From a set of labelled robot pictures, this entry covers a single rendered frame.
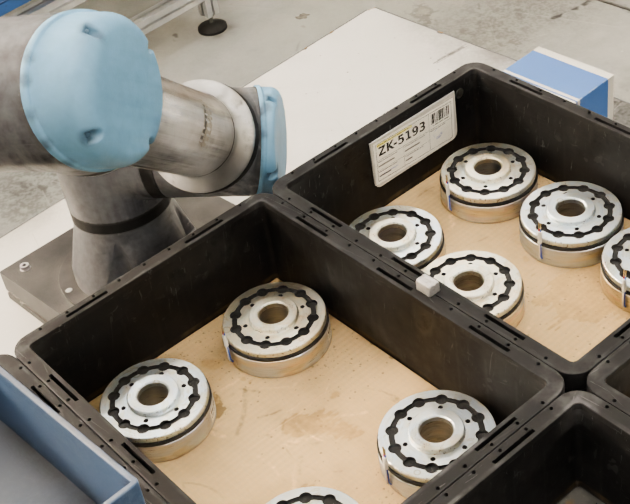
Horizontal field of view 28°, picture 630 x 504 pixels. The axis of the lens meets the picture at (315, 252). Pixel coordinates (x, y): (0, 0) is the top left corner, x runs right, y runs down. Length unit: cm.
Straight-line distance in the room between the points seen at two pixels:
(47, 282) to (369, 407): 51
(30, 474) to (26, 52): 29
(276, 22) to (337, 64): 158
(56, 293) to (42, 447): 67
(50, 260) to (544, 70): 66
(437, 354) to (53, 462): 42
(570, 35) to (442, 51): 140
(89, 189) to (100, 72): 47
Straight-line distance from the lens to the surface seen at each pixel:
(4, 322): 155
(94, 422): 106
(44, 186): 301
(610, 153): 130
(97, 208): 138
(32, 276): 153
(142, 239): 140
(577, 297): 124
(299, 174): 126
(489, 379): 108
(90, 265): 143
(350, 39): 192
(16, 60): 92
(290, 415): 116
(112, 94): 92
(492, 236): 131
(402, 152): 135
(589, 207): 129
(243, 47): 336
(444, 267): 123
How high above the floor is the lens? 167
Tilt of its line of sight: 40 degrees down
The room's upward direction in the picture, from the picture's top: 10 degrees counter-clockwise
